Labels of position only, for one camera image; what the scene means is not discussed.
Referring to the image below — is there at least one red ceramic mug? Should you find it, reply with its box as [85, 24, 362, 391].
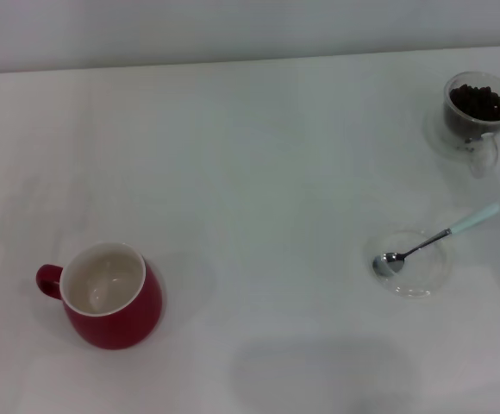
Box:
[35, 241, 164, 350]

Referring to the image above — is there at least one blue handled metal spoon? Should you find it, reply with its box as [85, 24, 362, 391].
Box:
[372, 203, 500, 278]

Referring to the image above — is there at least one clear glass dish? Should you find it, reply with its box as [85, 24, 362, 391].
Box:
[365, 229, 453, 299]

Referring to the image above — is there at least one clear glass handled cup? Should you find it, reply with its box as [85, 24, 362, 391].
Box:
[442, 72, 500, 179]

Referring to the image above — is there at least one coffee bean pile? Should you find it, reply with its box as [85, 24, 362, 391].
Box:
[449, 84, 500, 122]

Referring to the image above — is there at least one clear glass saucer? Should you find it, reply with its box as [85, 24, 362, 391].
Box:
[424, 103, 500, 166]

